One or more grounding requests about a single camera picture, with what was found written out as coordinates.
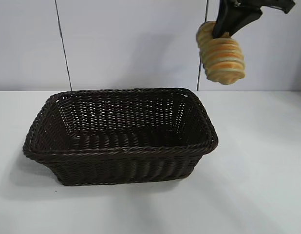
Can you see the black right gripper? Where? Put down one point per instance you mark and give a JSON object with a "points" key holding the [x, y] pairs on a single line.
{"points": [[269, 5]]}

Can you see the long striped bread loaf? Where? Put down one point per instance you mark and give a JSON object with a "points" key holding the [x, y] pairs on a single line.
{"points": [[221, 58]]}

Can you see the dark brown wicker basket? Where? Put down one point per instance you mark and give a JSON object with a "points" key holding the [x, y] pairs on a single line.
{"points": [[116, 168]]}

